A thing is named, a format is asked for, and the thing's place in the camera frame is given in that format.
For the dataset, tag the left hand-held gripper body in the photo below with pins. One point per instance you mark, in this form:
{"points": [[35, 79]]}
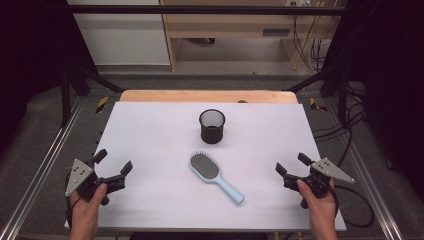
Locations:
{"points": [[78, 175]]}

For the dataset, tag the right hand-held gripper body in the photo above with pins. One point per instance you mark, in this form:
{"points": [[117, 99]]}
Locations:
{"points": [[328, 170]]}

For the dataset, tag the light blue hairbrush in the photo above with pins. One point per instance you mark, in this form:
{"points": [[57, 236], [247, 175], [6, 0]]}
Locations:
{"points": [[204, 167]]}

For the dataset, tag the black mesh cup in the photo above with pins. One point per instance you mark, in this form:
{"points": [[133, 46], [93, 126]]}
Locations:
{"points": [[212, 131]]}

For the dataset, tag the person's left hand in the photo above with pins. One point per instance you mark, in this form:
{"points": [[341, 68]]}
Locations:
{"points": [[85, 210]]}

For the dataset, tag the person's right hand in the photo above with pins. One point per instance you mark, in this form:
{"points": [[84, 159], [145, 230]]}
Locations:
{"points": [[319, 208]]}

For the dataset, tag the white table sheet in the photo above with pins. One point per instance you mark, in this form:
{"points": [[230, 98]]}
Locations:
{"points": [[150, 146]]}

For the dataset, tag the yellow black tape marker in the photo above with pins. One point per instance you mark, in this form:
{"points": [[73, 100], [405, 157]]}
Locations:
{"points": [[102, 104], [315, 105]]}

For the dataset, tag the black curtain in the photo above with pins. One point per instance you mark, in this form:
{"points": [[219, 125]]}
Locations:
{"points": [[30, 66], [393, 83]]}

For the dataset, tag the white cabinet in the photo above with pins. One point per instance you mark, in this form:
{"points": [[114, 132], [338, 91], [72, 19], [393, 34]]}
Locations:
{"points": [[123, 36]]}

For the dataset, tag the beige wooden desk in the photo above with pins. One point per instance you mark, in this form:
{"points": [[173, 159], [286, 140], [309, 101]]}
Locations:
{"points": [[230, 25]]}

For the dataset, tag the aluminium rail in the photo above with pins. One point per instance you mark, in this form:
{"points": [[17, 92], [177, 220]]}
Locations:
{"points": [[370, 180], [40, 170]]}

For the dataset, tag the black frame strut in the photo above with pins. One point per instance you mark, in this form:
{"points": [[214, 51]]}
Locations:
{"points": [[342, 96], [66, 100]]}

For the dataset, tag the black horizontal frame bar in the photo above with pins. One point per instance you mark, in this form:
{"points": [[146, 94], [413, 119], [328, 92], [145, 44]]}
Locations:
{"points": [[200, 10]]}

